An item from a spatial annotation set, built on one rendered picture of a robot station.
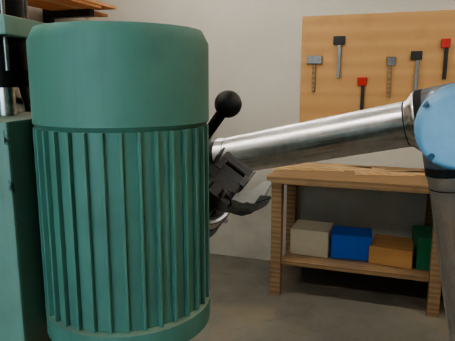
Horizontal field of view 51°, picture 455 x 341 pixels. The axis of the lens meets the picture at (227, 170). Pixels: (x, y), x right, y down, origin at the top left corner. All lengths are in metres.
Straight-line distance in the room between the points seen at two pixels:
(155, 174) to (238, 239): 3.64
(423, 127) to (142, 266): 0.46
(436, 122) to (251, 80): 3.14
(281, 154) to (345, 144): 0.14
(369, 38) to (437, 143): 2.96
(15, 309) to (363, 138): 0.65
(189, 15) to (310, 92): 1.17
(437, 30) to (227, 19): 1.53
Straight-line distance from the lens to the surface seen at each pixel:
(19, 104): 0.64
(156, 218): 0.44
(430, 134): 0.73
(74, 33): 0.43
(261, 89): 3.79
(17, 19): 0.54
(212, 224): 0.88
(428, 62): 3.66
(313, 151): 0.95
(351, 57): 3.66
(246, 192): 0.77
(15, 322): 0.54
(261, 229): 3.97
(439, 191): 0.77
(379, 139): 0.91
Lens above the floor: 1.45
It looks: 10 degrees down
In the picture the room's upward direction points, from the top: straight up
